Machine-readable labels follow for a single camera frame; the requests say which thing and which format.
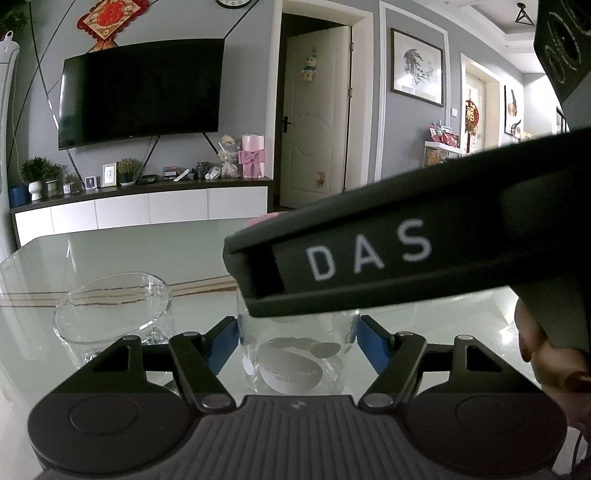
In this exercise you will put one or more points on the clear glass bottle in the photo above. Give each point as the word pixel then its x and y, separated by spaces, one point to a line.
pixel 295 337

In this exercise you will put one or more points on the cartoon door sticker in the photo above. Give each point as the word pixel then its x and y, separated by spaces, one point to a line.
pixel 320 180

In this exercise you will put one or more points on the white tube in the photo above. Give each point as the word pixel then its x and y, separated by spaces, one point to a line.
pixel 213 173

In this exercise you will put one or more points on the person's right hand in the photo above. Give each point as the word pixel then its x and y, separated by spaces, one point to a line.
pixel 549 369

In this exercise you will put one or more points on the white storage rack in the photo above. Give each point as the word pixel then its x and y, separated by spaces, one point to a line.
pixel 438 154

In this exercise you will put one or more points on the clear glass cup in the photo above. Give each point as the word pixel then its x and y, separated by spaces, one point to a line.
pixel 111 314

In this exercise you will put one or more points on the pink dotted bottle cap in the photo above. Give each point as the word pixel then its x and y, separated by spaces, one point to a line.
pixel 265 220

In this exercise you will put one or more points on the stack of books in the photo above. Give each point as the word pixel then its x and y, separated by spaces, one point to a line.
pixel 169 173

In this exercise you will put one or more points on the blue container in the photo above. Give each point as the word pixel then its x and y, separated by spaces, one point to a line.
pixel 18 196

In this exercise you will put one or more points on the dark glass jar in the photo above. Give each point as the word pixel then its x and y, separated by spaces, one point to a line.
pixel 202 170

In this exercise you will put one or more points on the white panel door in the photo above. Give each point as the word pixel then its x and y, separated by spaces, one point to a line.
pixel 314 129

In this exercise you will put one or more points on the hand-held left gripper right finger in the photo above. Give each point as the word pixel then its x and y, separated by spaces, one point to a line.
pixel 373 344

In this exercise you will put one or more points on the white photo frame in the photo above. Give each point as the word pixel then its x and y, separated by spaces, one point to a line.
pixel 109 174

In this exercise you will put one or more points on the wall clock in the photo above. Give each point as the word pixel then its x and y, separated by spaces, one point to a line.
pixel 233 2

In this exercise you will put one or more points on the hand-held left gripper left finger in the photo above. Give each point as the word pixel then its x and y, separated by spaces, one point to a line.
pixel 224 344

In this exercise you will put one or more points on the black wall television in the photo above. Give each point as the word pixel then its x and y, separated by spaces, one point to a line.
pixel 138 92

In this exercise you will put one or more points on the small green potted plant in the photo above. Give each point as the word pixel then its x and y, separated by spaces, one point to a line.
pixel 52 177

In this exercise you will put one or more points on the red hanging knot ornament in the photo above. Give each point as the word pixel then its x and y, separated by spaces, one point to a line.
pixel 471 117

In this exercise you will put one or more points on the dried stalks in dark pot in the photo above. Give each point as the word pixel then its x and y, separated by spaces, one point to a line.
pixel 127 170

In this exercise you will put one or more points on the framed ink painting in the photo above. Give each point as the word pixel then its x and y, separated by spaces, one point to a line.
pixel 417 67

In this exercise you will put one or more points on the pink gift box with bow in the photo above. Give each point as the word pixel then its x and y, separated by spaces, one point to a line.
pixel 253 157

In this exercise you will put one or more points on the small glass plant vase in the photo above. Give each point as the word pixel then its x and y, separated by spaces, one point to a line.
pixel 69 183

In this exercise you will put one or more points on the doll bouquet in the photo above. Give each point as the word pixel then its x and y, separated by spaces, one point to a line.
pixel 228 159

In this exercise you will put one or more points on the green plant in white pot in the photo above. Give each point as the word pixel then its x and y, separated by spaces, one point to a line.
pixel 33 173

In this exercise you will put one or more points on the small dark photo frame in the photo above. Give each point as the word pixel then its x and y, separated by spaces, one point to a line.
pixel 91 182

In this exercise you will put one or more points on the white remote control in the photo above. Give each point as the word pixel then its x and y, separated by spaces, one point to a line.
pixel 182 174

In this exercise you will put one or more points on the red boxes on rack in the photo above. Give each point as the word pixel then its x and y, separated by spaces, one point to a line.
pixel 444 136

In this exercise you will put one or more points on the black ceiling lamp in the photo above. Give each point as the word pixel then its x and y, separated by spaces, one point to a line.
pixel 525 14

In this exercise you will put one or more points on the red paper wall ornament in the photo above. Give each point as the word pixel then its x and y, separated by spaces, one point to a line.
pixel 111 16

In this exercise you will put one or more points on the plush toy on door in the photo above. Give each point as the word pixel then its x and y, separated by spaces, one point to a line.
pixel 310 64

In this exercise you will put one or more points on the black desk device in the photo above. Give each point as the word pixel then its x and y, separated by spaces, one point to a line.
pixel 147 179

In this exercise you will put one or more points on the white television cabinet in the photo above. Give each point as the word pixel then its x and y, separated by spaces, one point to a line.
pixel 175 205

